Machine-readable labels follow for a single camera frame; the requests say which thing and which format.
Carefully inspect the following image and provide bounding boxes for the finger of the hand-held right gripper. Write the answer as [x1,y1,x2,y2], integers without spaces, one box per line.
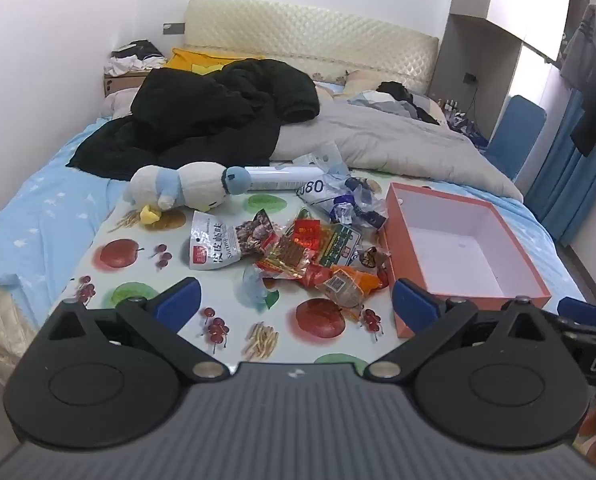
[556,296,596,347]

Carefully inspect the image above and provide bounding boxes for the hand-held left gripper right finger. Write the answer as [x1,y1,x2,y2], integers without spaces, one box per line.
[365,277,554,381]

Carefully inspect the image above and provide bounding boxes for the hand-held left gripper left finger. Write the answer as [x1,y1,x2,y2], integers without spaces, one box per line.
[42,276,232,382]

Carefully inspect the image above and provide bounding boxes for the small brown snack packet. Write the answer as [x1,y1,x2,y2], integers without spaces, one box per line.
[358,246,393,271]

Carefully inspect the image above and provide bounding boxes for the orange snack packet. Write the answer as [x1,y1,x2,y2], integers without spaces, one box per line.
[318,265,386,308]

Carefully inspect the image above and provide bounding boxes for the white shrimp-picture snack packet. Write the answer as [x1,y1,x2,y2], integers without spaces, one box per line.
[190,209,283,272]

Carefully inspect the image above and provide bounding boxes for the orange cardboard box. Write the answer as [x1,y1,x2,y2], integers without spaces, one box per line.
[380,182,552,338]

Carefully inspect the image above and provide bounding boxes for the red sausage packet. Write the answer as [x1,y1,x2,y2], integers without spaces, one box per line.
[303,265,337,289]

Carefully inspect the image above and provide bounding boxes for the clear orange-stick snack packet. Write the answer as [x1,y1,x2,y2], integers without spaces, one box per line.
[255,232,319,281]

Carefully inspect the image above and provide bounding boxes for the red yellow snack packet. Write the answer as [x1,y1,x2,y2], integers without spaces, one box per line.
[290,219,329,251]

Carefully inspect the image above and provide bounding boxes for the fruit-print mat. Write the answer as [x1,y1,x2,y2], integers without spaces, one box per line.
[55,160,478,377]

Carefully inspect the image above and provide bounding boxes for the clear bluish wrapper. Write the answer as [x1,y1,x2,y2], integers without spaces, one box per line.
[243,265,281,308]

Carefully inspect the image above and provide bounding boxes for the crumpled clear navy wrappers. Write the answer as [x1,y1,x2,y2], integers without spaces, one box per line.
[330,177,389,231]

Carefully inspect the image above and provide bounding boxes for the penguin plush toy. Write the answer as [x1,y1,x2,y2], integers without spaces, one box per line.
[129,161,251,226]

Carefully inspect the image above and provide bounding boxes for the blue curtain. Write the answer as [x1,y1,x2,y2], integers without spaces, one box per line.
[525,85,596,247]

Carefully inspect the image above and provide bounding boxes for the white cylindrical bottle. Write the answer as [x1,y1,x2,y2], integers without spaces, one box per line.
[243,165,323,193]

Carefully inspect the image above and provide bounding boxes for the grey quilt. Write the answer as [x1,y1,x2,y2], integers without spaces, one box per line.
[270,85,526,203]

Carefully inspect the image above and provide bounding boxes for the clear plastic packet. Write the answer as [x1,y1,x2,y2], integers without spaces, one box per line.
[293,141,351,181]

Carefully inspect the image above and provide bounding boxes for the blue chair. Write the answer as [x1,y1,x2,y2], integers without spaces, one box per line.
[485,95,547,181]

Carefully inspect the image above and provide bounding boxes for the black jacket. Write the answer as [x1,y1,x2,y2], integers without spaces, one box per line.
[67,58,321,181]

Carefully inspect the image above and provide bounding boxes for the grey blue clothes pile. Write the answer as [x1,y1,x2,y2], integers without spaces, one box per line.
[348,91,443,124]

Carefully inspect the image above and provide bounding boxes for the small black garment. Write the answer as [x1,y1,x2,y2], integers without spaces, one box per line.
[375,81,415,104]

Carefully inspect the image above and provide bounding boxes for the brown cardboard box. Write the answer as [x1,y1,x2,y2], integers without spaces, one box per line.
[103,71,151,98]

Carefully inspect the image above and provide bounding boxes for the floral pillow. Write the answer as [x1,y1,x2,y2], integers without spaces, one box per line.
[313,70,381,97]

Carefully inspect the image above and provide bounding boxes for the yellow cloth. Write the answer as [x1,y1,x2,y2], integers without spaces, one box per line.
[165,47,266,75]

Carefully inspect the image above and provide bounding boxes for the pile of folded clothes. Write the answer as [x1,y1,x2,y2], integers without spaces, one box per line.
[105,40,166,77]

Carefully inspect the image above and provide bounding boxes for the grey jacket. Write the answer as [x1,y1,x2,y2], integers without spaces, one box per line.
[560,4,596,92]

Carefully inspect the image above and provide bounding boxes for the cream padded headboard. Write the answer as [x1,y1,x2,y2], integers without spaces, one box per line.
[184,0,441,98]

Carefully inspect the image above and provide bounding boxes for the grey wall cabinet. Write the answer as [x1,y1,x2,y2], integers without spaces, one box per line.
[430,0,578,137]

